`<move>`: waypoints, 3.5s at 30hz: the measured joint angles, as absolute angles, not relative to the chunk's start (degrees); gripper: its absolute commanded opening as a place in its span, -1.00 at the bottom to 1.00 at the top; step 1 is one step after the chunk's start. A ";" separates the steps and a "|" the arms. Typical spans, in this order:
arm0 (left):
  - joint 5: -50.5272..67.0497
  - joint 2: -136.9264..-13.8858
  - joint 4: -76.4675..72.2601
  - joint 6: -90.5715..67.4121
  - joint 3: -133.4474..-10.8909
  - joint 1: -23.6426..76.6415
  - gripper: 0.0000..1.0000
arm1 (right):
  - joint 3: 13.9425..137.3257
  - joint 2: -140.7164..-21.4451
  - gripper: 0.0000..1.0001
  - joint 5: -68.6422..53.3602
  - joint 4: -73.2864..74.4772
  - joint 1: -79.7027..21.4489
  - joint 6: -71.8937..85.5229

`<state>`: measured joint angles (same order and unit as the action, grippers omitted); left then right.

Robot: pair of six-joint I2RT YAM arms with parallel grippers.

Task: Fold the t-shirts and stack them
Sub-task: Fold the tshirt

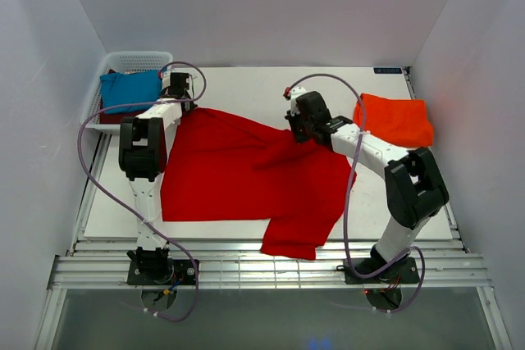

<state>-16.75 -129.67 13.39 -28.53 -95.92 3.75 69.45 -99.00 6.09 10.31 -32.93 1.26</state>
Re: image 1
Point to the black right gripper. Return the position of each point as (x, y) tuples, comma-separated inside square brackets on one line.
[(301, 138)]

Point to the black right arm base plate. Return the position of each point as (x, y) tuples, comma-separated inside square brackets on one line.
[(402, 272)]

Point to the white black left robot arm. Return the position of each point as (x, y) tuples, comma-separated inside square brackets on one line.
[(144, 144)]

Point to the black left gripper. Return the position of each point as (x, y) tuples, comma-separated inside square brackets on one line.
[(191, 105)]

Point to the dark red folded t shirt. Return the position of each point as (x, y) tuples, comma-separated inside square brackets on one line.
[(115, 119)]

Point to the blue folded t shirt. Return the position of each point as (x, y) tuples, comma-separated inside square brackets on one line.
[(131, 91)]

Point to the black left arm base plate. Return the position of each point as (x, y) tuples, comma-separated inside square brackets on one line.
[(178, 271)]

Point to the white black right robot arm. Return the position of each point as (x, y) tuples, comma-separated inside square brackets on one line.
[(415, 189)]

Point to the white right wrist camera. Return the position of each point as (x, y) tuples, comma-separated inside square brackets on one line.
[(291, 94)]

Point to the orange folded t shirt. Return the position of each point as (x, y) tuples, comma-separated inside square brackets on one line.
[(402, 122)]

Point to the white plastic basket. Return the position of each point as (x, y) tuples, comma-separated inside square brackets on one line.
[(127, 62)]

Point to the small dark label sticker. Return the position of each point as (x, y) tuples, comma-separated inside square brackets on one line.
[(387, 70)]

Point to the aluminium frame rail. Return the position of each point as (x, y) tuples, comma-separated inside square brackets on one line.
[(103, 264)]

